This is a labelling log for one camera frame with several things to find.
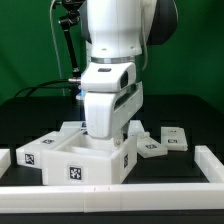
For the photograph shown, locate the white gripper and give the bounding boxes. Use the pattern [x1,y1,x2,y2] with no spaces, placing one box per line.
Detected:
[84,82,143,146]

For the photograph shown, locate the white cabinet door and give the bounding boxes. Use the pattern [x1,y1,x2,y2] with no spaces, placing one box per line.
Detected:
[137,132,168,158]
[161,127,188,151]

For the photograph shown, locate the white cabinet body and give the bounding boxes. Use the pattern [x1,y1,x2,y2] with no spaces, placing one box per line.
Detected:
[41,132,137,185]

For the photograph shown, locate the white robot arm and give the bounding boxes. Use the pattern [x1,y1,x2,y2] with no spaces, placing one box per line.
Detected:
[81,0,178,145]

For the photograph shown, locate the white cabinet top block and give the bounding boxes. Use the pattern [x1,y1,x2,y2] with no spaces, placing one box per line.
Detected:
[16,130,76,169]

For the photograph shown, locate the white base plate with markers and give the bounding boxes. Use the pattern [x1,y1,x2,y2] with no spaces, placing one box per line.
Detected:
[60,120,144,139]

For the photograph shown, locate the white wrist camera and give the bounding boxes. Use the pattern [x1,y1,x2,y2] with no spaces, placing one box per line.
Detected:
[81,62,136,93]

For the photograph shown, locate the black cables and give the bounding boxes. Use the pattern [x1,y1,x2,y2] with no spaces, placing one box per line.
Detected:
[13,77,82,98]

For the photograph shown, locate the white U-shaped obstacle frame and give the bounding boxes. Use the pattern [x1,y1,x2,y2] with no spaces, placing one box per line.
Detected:
[0,146,224,213]

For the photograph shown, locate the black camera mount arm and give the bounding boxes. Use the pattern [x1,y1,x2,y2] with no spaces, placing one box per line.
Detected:
[58,0,85,77]

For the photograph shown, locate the white cable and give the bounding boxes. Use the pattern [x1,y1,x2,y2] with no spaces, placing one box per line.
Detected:
[49,0,66,97]

